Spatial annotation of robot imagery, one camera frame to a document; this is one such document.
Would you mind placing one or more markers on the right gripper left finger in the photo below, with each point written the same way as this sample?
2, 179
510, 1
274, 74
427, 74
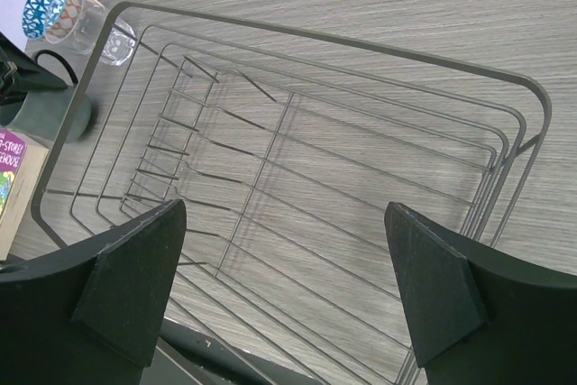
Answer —
91, 313

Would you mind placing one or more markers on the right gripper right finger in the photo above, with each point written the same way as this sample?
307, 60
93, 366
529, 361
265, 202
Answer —
477, 315

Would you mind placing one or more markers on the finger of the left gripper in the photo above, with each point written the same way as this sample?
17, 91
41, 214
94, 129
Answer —
21, 75

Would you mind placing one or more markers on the grey ceramic mug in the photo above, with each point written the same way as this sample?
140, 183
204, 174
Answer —
41, 114

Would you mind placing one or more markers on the blue patterned bowl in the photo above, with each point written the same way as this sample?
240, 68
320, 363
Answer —
40, 2

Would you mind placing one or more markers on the clear glass tumbler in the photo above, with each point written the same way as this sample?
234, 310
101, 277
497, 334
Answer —
76, 25

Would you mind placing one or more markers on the black wire dish rack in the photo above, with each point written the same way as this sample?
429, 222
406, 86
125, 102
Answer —
286, 147

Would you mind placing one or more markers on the purple treehouse book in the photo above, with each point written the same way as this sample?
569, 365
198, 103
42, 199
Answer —
22, 160

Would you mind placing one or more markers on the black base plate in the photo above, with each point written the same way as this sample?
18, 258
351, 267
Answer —
213, 359

